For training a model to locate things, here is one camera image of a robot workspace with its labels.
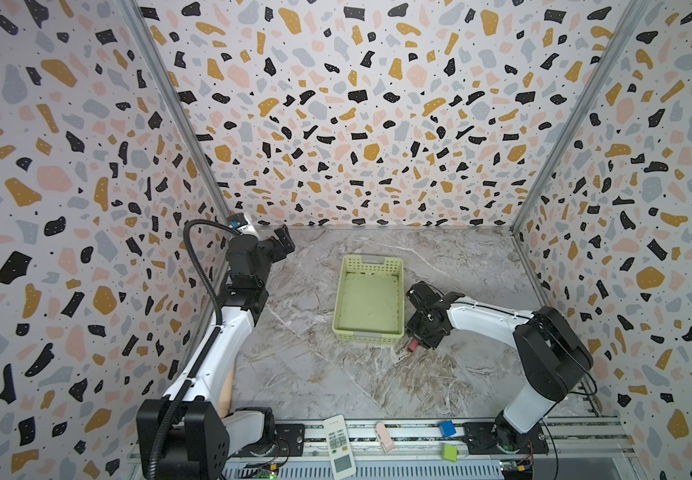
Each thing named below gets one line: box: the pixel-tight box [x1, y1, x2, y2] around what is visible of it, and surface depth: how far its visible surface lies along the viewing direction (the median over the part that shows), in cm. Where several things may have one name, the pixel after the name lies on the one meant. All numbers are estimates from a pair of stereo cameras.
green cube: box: [442, 444, 459, 463], surface depth 73 cm
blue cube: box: [439, 420, 457, 438], surface depth 76 cm
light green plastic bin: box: [332, 254, 405, 345], surface depth 103 cm
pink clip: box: [375, 422, 395, 454], surface depth 74 cm
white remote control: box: [323, 414, 357, 480], surface depth 73 cm
